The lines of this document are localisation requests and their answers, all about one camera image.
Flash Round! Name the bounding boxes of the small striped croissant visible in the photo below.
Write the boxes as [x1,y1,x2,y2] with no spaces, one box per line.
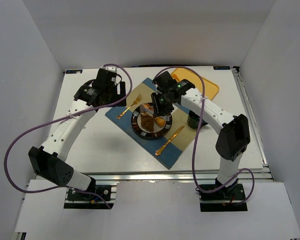
[154,116,166,128]

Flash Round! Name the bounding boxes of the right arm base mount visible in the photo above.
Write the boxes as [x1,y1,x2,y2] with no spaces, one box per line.
[195,183,248,213]

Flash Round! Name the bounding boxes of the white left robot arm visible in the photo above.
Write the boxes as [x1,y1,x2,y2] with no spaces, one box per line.
[28,65,126,192]

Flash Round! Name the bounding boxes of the blue beige checked placemat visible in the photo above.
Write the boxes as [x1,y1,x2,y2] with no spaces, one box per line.
[105,78,196,170]

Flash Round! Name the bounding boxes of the gold fork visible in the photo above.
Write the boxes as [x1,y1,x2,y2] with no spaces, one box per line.
[116,94,142,119]

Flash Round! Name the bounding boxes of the metal bread tongs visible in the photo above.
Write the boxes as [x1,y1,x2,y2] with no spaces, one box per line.
[139,104,156,117]

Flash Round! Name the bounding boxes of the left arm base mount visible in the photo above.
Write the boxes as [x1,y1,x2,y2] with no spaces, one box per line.
[63,184,115,210]

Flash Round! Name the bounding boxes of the gold knife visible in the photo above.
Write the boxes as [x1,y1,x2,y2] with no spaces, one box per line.
[155,125,185,156]

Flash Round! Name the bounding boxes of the dark green mug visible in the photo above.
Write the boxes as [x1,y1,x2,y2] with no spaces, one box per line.
[187,111,200,129]

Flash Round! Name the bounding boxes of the black rimmed beige plate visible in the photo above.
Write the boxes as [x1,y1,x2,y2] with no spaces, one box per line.
[131,102,173,140]

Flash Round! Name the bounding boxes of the aluminium table frame rail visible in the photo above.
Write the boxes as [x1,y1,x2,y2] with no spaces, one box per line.
[49,65,273,182]

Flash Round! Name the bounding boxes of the chocolate croissant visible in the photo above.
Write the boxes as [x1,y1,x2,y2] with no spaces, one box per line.
[140,115,154,133]

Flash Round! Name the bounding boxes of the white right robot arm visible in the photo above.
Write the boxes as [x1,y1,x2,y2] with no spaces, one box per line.
[151,71,251,193]

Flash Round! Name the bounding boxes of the yellow tray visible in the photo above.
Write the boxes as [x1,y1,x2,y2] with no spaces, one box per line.
[170,67,220,101]

